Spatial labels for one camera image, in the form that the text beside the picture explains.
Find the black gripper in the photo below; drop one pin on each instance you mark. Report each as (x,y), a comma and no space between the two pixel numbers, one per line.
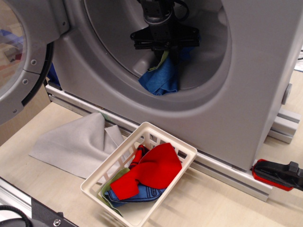
(165,32)

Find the green felt sock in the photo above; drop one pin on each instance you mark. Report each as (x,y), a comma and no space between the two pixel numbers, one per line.
(162,60)

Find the blue felt cloth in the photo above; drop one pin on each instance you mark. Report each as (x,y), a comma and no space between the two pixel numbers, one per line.
(161,81)

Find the white plastic laundry basket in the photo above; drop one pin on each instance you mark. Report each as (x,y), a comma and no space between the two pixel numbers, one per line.
(135,215)

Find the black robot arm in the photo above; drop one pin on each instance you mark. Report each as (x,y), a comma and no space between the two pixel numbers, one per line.
(156,6)

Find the grey toy washing machine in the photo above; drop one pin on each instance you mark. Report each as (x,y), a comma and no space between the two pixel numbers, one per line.
(230,89)

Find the grey round machine door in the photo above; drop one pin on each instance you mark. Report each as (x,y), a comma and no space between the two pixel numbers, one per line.
(28,29)

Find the red striped felt piece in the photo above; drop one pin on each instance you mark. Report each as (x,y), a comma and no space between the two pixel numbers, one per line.
(140,153)

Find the red felt cloth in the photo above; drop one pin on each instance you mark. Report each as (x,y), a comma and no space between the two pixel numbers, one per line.
(157,169)

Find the grey felt cloth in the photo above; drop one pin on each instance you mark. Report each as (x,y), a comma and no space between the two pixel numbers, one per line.
(78,147)

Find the olive green felt cloth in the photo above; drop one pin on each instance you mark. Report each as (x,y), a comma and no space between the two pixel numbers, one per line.
(111,182)

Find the blue felt jeans piece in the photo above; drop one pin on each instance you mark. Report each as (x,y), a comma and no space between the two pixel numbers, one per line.
(146,194)

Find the red black clamp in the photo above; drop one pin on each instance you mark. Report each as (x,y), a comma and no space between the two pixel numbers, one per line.
(285,177)

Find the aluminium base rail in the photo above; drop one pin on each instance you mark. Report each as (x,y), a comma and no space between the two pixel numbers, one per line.
(285,125)

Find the aluminium frame with black bracket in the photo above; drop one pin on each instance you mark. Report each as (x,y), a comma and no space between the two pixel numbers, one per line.
(18,209)

